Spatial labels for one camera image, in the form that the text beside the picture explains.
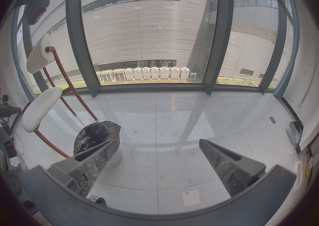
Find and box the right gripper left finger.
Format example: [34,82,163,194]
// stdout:
[47,138,120,197]

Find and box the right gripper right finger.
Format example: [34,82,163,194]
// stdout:
[199,138,267,199]

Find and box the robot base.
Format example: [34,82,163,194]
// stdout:
[0,124,39,218]

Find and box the white trash bin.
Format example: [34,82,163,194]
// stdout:
[104,142,123,169]

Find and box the black plastic bag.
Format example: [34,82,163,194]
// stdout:
[73,120,122,157]

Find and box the white padded wooden chair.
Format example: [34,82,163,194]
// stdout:
[22,33,98,160]

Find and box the window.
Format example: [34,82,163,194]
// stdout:
[15,0,298,97]

